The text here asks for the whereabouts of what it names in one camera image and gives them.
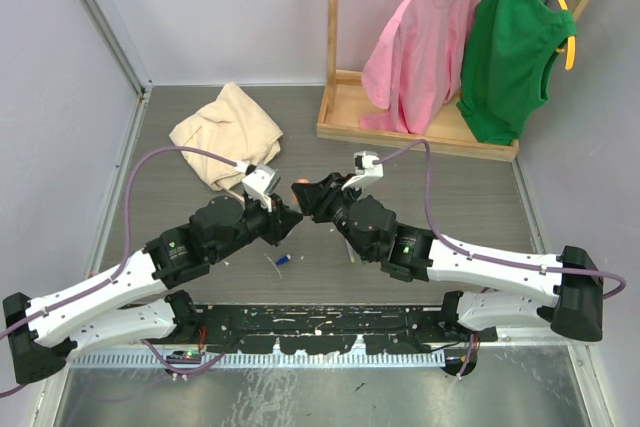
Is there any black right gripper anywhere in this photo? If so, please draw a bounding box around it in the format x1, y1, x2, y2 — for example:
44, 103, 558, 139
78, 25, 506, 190
291, 173, 373, 261

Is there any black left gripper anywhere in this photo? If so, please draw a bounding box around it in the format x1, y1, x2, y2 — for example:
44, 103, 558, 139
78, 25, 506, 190
211, 191, 300, 262

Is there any small blue pen cap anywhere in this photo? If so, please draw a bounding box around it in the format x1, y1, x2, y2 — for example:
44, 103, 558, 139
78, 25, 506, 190
274, 255, 291, 266

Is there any white marker lime end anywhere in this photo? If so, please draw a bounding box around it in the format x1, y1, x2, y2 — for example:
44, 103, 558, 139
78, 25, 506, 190
345, 240, 356, 264

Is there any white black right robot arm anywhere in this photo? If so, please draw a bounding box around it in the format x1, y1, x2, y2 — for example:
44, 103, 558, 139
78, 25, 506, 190
292, 173, 604, 342

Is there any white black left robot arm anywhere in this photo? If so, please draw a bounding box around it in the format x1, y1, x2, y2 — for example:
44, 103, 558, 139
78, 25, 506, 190
1, 195, 303, 386

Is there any wooden clothes rack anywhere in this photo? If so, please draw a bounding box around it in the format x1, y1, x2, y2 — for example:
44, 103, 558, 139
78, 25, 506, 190
317, 0, 589, 161

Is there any beige cloth bag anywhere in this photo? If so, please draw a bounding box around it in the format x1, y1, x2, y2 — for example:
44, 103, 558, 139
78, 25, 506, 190
169, 83, 283, 165

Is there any pink t-shirt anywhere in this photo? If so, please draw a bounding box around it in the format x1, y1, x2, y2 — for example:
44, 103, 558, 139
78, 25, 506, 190
359, 0, 480, 135

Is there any green tank top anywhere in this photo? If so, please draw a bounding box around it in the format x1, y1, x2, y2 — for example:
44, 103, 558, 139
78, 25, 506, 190
457, 0, 577, 145

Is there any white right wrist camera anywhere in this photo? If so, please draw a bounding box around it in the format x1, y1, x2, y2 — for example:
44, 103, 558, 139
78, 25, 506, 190
342, 151, 384, 190

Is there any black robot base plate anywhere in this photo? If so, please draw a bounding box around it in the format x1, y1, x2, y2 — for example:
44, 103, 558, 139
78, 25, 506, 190
161, 305, 471, 355

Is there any aluminium frame rail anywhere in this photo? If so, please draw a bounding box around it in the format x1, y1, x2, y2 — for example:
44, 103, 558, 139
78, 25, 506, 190
47, 0, 154, 98

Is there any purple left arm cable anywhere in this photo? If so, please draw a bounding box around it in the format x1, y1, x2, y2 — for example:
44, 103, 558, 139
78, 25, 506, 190
0, 146, 251, 396

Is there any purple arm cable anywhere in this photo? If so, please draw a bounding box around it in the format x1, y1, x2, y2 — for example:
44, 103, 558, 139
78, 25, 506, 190
377, 139, 628, 378
0, 146, 251, 396

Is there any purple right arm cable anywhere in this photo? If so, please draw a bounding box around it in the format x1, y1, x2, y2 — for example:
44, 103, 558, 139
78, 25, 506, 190
377, 139, 628, 378

